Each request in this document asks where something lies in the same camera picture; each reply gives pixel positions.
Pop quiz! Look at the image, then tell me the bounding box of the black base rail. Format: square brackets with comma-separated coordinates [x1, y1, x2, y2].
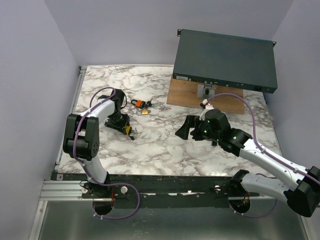
[51, 173, 257, 209]

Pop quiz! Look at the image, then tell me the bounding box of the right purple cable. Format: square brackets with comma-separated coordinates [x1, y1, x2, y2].
[202, 92, 320, 218]

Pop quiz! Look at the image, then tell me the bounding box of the brass padlock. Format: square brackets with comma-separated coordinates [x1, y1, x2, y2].
[136, 108, 151, 116]

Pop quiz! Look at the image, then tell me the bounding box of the aluminium side rail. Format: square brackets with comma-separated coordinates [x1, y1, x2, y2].
[54, 65, 88, 173]

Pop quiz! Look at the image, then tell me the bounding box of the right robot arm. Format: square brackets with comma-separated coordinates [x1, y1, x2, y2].
[175, 109, 320, 218]

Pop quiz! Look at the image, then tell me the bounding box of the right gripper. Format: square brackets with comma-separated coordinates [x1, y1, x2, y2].
[175, 114, 221, 142]

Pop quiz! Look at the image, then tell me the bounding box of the wooden board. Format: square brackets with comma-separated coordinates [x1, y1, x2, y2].
[166, 78, 245, 115]

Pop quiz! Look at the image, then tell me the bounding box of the dark green network switch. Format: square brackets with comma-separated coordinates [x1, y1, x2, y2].
[172, 29, 278, 94]

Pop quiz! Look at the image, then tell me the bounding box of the orange padlock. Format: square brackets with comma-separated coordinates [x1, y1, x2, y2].
[130, 99, 146, 109]

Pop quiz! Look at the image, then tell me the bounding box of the yellow padlock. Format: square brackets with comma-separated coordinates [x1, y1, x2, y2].
[124, 125, 135, 140]

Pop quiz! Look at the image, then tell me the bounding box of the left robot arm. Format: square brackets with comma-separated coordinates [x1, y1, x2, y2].
[62, 87, 135, 198]

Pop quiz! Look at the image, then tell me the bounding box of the grey lock mount bracket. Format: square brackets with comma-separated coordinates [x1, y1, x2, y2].
[197, 83, 217, 99]

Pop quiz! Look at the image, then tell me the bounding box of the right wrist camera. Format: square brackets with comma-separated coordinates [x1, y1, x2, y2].
[199, 99, 215, 120]

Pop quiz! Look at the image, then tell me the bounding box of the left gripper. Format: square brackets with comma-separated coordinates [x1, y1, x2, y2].
[105, 112, 130, 133]

